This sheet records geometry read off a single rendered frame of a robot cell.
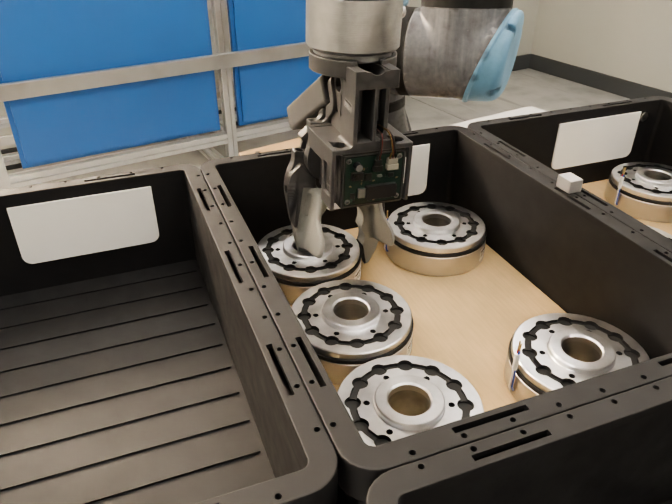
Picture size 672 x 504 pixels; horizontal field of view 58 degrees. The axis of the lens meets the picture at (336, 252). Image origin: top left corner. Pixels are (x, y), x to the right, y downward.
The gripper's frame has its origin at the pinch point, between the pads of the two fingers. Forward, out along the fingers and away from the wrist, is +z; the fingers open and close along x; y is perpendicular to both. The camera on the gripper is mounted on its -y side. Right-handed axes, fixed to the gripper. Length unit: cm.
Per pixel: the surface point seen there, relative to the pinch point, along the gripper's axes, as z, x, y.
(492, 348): 1.7, 8.0, 16.3
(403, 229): -1.3, 7.4, -0.1
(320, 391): -7.7, -10.9, 25.5
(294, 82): 37, 55, -187
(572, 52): 57, 278, -282
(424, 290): 1.7, 6.6, 6.7
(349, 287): -0.8, -1.6, 7.4
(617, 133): -5.8, 40.5, -7.2
